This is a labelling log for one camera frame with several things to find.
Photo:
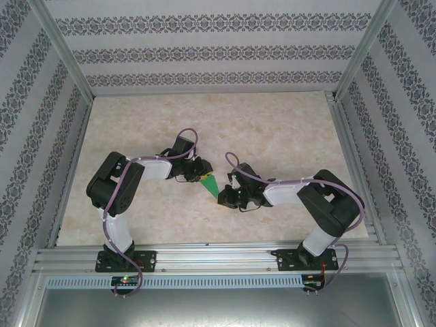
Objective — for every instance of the green paper sheet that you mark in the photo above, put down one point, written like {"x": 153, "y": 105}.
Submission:
{"x": 210, "y": 185}

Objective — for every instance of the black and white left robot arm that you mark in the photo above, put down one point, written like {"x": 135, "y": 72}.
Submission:
{"x": 100, "y": 194}

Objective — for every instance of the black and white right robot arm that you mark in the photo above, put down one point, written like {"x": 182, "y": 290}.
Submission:
{"x": 327, "y": 211}

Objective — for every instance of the grey sheet metal panel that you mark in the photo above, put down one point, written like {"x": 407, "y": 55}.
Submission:
{"x": 218, "y": 306}

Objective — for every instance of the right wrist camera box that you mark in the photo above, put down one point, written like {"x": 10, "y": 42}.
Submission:
{"x": 232, "y": 178}

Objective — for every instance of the aluminium mounting rail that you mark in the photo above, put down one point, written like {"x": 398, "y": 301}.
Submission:
{"x": 211, "y": 255}

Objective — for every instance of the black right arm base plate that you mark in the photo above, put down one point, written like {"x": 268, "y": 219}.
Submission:
{"x": 286, "y": 260}

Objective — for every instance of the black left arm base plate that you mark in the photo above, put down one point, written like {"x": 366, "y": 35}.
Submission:
{"x": 150, "y": 260}

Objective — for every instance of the aluminium side rail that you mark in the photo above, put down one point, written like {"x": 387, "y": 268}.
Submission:
{"x": 354, "y": 153}
{"x": 76, "y": 150}

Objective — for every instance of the aluminium frame post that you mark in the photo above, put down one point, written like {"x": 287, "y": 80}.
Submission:
{"x": 364, "y": 51}
{"x": 68, "y": 58}

